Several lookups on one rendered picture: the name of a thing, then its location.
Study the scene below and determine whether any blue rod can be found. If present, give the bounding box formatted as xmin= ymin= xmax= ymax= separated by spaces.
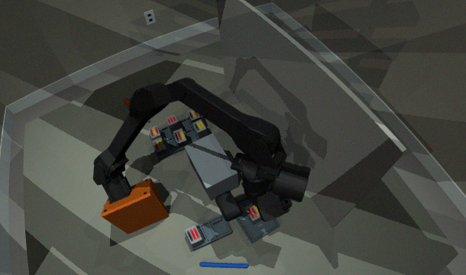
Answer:
xmin=199 ymin=262 xmax=248 ymax=267

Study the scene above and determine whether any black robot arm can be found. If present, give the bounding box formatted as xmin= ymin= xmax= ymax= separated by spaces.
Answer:
xmin=93 ymin=77 xmax=311 ymax=222

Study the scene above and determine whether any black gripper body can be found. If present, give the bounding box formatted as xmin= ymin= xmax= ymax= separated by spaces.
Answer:
xmin=215 ymin=181 xmax=272 ymax=222

